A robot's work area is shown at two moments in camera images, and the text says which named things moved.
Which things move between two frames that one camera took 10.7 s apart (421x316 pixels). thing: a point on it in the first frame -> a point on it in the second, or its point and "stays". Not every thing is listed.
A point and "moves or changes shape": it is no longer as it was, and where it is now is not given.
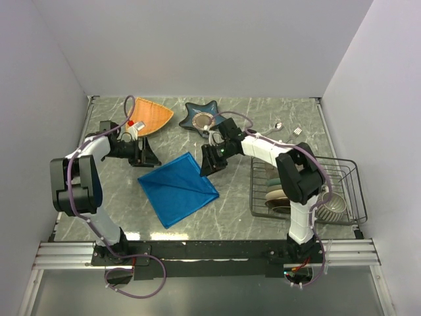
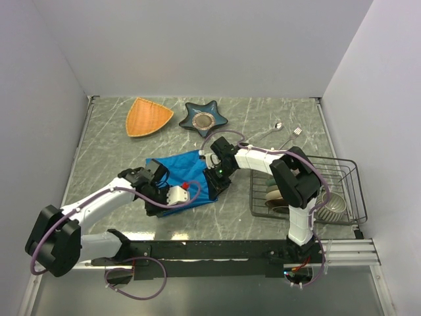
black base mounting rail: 208,259 stays
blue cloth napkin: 177,189 moves or changes shape
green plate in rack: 273,181 stays
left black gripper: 149,157 -> 152,210
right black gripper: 208,165 -> 215,185
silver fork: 296,132 stays
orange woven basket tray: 154,115 stays
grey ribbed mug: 333,210 stays
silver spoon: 277,126 stays
